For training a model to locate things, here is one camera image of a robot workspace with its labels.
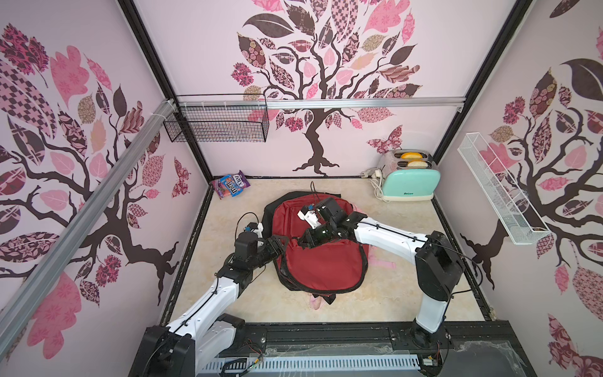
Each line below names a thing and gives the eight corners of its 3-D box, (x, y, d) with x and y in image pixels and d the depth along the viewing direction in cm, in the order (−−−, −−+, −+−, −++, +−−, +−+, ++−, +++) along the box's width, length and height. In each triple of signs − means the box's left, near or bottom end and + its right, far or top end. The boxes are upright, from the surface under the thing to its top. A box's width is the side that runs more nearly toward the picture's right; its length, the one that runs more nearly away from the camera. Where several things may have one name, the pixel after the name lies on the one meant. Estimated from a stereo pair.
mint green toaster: (383, 205, 112) (394, 176, 97) (372, 180, 123) (381, 150, 108) (429, 200, 114) (447, 171, 99) (414, 176, 125) (428, 146, 110)
